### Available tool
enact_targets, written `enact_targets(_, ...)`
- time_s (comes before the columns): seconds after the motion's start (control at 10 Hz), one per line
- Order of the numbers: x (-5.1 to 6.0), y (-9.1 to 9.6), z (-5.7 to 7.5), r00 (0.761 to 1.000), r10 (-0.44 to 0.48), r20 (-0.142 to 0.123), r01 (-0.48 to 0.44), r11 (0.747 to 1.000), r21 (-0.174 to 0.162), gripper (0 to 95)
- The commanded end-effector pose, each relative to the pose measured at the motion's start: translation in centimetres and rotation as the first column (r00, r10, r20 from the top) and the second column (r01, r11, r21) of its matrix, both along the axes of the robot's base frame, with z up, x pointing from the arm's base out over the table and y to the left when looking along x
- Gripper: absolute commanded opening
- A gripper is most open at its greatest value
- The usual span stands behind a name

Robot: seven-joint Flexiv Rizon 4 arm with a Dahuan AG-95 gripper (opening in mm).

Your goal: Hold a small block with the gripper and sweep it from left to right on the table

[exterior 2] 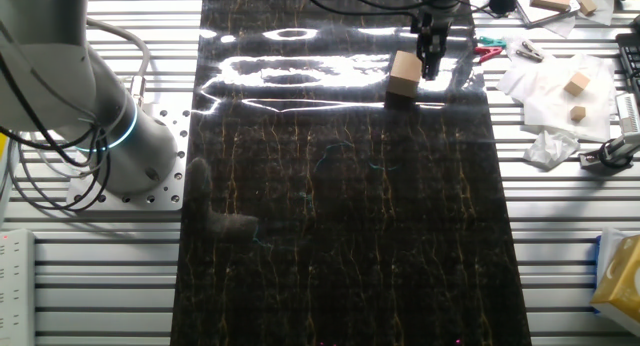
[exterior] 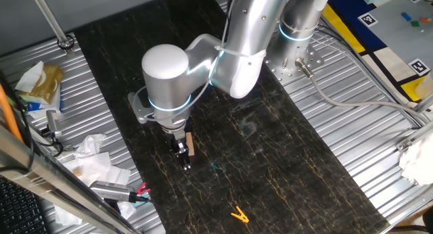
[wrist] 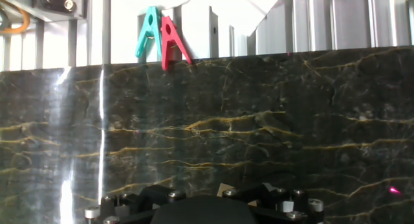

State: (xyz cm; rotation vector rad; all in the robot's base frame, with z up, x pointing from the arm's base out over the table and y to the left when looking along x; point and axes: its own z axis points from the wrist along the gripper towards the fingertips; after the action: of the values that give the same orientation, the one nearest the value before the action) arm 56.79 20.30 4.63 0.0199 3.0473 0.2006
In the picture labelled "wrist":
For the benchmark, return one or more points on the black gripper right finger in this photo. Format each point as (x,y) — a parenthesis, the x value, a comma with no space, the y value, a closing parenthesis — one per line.
(258,193)

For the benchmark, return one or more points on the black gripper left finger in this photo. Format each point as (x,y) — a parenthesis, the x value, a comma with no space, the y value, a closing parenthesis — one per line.
(155,196)

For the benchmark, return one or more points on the large wooden cube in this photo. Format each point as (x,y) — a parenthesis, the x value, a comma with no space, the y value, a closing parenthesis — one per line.
(224,189)

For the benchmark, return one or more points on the black marble pattern mat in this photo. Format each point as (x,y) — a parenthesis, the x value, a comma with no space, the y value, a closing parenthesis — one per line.
(210,127)

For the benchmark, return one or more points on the red plastic clip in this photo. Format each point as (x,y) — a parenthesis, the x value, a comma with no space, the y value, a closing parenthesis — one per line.
(169,39)

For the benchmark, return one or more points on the teal plastic clip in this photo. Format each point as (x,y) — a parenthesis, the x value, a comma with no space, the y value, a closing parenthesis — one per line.
(150,26)

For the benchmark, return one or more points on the orange tube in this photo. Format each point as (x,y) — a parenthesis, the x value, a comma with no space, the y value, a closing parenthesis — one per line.
(24,21)

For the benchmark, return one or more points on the aluminium frame beam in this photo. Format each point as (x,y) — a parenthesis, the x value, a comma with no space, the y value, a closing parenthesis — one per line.
(48,4)

